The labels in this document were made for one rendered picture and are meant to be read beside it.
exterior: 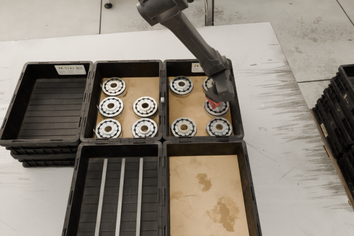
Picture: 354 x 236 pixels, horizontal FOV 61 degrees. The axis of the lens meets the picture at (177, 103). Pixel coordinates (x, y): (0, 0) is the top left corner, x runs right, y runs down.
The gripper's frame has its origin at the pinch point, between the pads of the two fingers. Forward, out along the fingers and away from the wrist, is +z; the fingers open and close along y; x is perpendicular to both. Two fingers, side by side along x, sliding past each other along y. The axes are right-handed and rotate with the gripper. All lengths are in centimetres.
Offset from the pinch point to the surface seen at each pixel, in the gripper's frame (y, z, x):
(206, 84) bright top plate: 5.3, 0.8, 10.1
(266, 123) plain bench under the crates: 17.8, 17.5, -17.3
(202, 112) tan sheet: -5.5, 4.1, 3.3
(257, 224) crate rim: -30, -5, -40
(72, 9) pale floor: 45, 84, 210
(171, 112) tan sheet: -14.5, 3.9, 12.4
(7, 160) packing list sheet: -74, 16, 53
